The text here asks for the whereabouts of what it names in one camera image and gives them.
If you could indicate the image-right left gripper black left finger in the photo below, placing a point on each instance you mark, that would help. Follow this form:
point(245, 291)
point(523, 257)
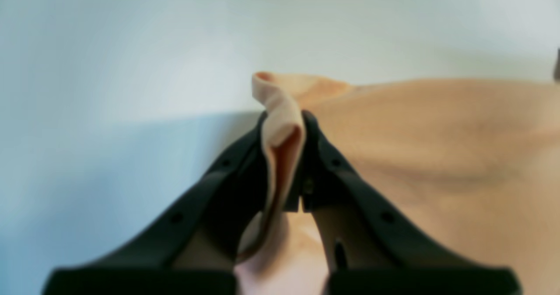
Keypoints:
point(191, 248)

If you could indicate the peach orange T-shirt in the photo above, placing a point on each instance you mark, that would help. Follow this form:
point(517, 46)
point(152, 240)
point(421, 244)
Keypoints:
point(473, 162)

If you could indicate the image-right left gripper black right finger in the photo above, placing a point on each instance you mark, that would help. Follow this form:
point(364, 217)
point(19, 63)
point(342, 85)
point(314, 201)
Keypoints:
point(371, 248)

